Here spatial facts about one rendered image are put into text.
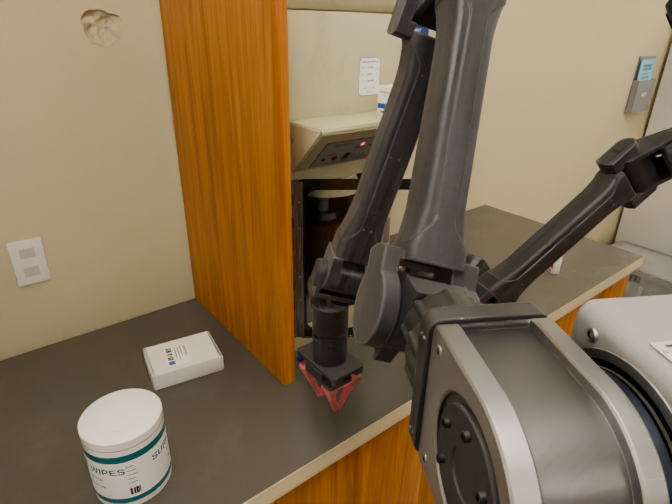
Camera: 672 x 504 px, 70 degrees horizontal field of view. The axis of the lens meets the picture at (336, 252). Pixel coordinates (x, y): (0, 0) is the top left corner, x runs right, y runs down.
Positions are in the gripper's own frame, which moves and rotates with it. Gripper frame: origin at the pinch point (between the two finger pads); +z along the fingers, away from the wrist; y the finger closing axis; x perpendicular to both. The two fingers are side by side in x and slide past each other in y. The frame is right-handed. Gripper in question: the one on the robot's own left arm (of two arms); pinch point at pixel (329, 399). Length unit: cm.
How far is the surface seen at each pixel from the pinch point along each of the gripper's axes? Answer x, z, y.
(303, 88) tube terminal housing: -18, -47, 33
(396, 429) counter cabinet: -24.2, 26.6, 5.3
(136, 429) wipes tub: 28.4, 0.9, 14.1
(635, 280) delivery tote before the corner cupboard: -281, 88, 41
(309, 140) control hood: -13.7, -38.4, 24.6
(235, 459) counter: 13.3, 15.9, 11.5
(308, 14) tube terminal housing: -19, -60, 33
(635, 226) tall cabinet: -324, 69, 64
